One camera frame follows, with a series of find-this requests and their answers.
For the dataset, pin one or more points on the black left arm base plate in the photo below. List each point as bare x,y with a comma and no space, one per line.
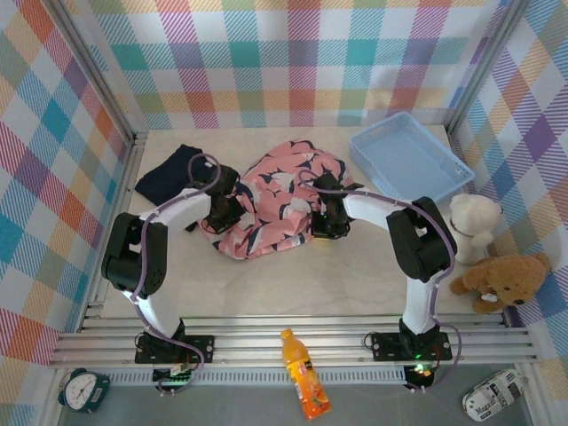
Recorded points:
199,346

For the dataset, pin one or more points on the navy blue shirt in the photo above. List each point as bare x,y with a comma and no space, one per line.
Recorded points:
164,177

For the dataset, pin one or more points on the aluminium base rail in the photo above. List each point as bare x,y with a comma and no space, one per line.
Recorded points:
253,344

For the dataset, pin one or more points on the green alarm clock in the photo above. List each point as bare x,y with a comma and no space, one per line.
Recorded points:
82,390

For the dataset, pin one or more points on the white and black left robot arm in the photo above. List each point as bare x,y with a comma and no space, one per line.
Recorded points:
128,253

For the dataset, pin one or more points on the light blue plastic basket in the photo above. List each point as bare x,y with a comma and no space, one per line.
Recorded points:
399,151

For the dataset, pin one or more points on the aluminium frame post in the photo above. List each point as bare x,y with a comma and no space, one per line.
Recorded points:
483,62
97,66

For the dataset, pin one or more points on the newspaper print pouch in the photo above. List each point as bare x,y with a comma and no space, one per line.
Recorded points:
492,395

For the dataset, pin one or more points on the pink patterned garment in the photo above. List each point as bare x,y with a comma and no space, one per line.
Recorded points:
275,195

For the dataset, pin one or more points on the white teddy bear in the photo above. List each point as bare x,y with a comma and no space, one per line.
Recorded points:
470,217

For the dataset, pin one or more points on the orange juice bottle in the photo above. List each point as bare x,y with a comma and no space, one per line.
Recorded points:
306,377

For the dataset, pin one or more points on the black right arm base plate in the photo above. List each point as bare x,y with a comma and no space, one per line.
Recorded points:
386,346

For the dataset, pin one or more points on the aluminium right frame post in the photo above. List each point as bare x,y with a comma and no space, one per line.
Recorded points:
483,62

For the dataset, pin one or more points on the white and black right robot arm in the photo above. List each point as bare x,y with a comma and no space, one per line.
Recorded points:
421,248

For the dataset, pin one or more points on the brown teddy bear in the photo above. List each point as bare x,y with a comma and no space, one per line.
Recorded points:
510,275

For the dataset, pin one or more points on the aluminium left frame post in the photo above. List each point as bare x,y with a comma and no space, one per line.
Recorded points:
97,66

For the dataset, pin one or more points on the aluminium left side rail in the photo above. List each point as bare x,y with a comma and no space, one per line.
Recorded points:
124,177

